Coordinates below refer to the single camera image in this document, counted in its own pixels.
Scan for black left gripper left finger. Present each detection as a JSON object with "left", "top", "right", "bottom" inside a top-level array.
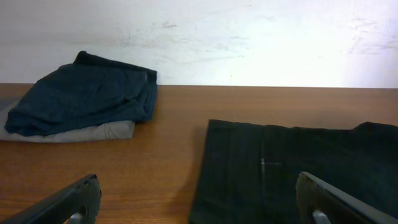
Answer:
[{"left": 2, "top": 174, "right": 102, "bottom": 224}]

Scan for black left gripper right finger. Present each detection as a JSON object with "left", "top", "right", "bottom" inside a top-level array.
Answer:
[{"left": 295, "top": 172, "right": 397, "bottom": 224}]

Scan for black shorts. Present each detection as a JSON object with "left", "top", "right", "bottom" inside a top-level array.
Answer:
[{"left": 188, "top": 120, "right": 397, "bottom": 224}]

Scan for folded grey garment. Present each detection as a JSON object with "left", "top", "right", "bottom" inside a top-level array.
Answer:
[{"left": 1, "top": 98, "right": 135, "bottom": 143}]

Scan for folded navy blue garment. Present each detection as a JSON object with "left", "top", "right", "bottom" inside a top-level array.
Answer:
[{"left": 4, "top": 51, "right": 158, "bottom": 137}]

